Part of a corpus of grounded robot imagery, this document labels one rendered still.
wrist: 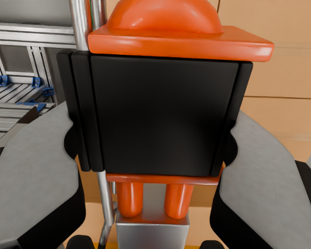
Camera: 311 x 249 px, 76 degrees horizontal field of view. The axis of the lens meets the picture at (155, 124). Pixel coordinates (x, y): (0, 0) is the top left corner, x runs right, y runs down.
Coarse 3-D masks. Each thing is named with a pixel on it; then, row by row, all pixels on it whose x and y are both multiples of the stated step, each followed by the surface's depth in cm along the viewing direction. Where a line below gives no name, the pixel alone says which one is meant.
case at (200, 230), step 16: (80, 176) 43; (96, 176) 43; (96, 192) 40; (208, 192) 41; (96, 208) 39; (192, 208) 39; (208, 208) 39; (96, 224) 42; (192, 224) 42; (208, 224) 42; (96, 240) 45; (112, 240) 45; (192, 240) 45
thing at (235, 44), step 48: (96, 48) 8; (144, 48) 8; (192, 48) 8; (240, 48) 8; (96, 96) 9; (144, 96) 9; (192, 96) 9; (240, 96) 9; (144, 144) 10; (192, 144) 10
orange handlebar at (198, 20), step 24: (120, 0) 9; (144, 0) 8; (168, 0) 8; (192, 0) 8; (120, 24) 9; (144, 24) 9; (168, 24) 9; (192, 24) 9; (216, 24) 9; (120, 192) 15; (168, 192) 16; (192, 192) 16
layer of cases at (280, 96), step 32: (224, 0) 65; (256, 0) 65; (288, 0) 65; (256, 32) 70; (288, 32) 70; (256, 64) 76; (288, 64) 76; (256, 96) 84; (288, 96) 83; (288, 128) 92
